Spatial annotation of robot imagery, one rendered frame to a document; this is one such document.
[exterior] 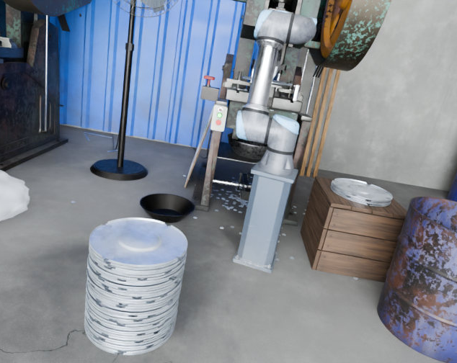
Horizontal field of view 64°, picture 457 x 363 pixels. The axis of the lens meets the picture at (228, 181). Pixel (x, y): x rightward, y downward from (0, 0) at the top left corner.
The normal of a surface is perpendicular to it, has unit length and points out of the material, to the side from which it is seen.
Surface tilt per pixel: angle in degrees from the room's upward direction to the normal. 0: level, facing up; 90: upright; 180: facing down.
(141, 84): 90
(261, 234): 90
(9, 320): 0
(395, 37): 90
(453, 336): 92
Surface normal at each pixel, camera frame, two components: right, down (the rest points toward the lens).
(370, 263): -0.04, 0.32
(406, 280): -0.93, -0.01
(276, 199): -0.27, 0.26
